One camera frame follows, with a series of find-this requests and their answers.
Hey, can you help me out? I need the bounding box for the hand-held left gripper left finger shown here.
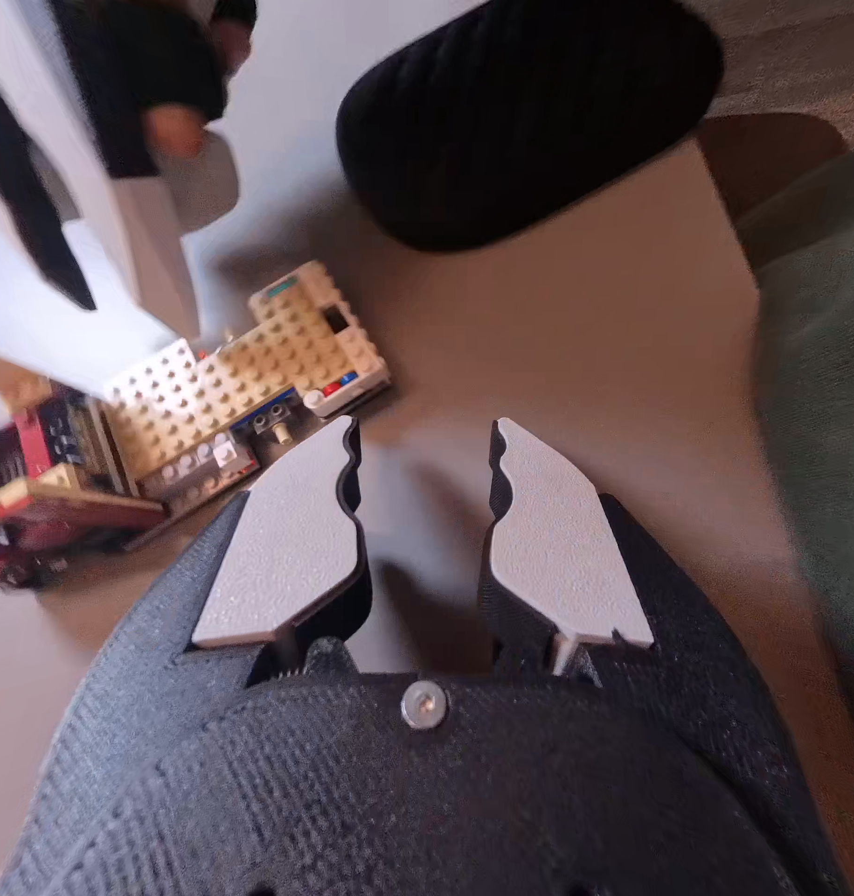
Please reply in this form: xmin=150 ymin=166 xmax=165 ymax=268
xmin=191 ymin=415 xmax=374 ymax=673

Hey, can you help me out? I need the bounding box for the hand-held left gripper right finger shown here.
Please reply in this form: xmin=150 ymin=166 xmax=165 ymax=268
xmin=477 ymin=417 xmax=656 ymax=674

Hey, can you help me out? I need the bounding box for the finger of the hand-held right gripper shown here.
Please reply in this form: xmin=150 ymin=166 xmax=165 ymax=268
xmin=0 ymin=0 xmax=148 ymax=312
xmin=0 ymin=91 xmax=200 ymax=396

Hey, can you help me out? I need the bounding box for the red and tan brick truck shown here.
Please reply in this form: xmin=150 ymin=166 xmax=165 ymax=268
xmin=0 ymin=260 xmax=393 ymax=590

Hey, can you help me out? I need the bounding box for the grey desk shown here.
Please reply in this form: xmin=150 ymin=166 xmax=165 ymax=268
xmin=0 ymin=0 xmax=854 ymax=896

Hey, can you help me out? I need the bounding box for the person's right hand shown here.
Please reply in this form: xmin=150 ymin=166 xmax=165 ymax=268
xmin=52 ymin=0 xmax=260 ymax=179

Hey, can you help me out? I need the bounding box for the green sweatshirt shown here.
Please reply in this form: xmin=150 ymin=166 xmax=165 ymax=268
xmin=738 ymin=140 xmax=854 ymax=736

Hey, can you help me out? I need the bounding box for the black ribbed cushion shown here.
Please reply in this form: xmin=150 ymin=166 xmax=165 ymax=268
xmin=336 ymin=0 xmax=725 ymax=253

